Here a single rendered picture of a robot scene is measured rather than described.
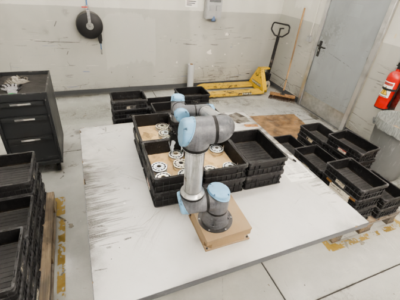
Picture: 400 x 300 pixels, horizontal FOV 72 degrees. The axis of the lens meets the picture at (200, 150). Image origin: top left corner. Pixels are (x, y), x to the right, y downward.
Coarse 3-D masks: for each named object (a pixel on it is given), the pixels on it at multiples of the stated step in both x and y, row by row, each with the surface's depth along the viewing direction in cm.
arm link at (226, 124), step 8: (200, 104) 148; (208, 104) 148; (200, 112) 142; (208, 112) 131; (216, 112) 126; (224, 120) 108; (232, 120) 113; (224, 128) 107; (232, 128) 111; (224, 136) 109
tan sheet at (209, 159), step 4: (208, 152) 195; (224, 152) 197; (208, 156) 192; (212, 156) 192; (216, 156) 192; (220, 156) 193; (224, 156) 193; (204, 160) 187; (208, 160) 188; (212, 160) 188; (216, 160) 188; (220, 160) 189; (224, 160) 189; (228, 160) 189; (204, 164) 183; (208, 164) 184; (212, 164) 184; (216, 164) 184; (220, 164) 185
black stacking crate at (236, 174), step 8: (216, 144) 203; (224, 144) 198; (232, 152) 188; (232, 160) 189; (240, 160) 178; (208, 176) 165; (216, 176) 167; (224, 176) 170; (232, 176) 173; (240, 176) 175; (208, 184) 168
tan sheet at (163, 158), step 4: (168, 152) 191; (148, 156) 186; (152, 156) 186; (156, 156) 187; (160, 156) 187; (164, 156) 187; (152, 160) 182; (156, 160) 183; (160, 160) 183; (164, 160) 183; (168, 160) 184; (168, 164) 180; (172, 164) 180; (168, 168) 176; (172, 168) 177; (168, 172) 173; (172, 172) 174; (176, 172) 174
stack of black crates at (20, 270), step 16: (0, 240) 157; (16, 240) 162; (0, 256) 154; (16, 256) 143; (32, 256) 168; (0, 272) 146; (16, 272) 136; (32, 272) 165; (0, 288) 139; (16, 288) 135; (32, 288) 159
